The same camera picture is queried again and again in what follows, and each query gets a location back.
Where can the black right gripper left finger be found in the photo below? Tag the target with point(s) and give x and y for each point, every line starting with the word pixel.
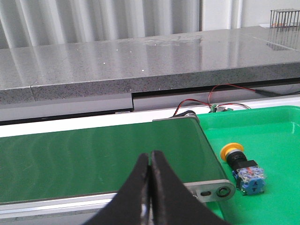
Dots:
pixel 131 204

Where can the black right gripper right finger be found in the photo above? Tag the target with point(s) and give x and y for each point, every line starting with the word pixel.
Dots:
pixel 172 202

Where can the yellow mushroom push button switch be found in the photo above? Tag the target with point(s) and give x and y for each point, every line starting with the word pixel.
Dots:
pixel 250 177

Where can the green conveyor belt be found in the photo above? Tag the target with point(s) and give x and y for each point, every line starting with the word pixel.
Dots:
pixel 81 170

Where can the small green circuit board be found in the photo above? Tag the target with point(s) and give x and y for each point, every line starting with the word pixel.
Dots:
pixel 219 108

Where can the bright green plastic tray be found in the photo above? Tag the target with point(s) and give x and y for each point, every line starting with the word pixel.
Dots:
pixel 271 137

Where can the grey granite counter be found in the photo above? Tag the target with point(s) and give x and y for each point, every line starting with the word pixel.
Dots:
pixel 67 79

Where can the white pleated curtain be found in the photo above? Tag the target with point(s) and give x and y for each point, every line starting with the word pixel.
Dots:
pixel 26 23

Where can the wire mesh basket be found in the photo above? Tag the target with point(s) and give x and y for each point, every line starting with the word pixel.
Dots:
pixel 285 19

